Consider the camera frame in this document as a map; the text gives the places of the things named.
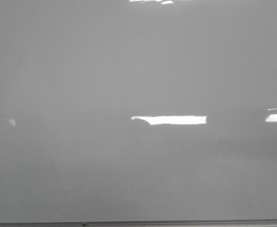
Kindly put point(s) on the grey aluminium whiteboard frame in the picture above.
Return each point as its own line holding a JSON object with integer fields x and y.
{"x": 165, "y": 223}

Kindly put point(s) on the white glossy whiteboard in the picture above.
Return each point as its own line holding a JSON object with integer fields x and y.
{"x": 112, "y": 110}

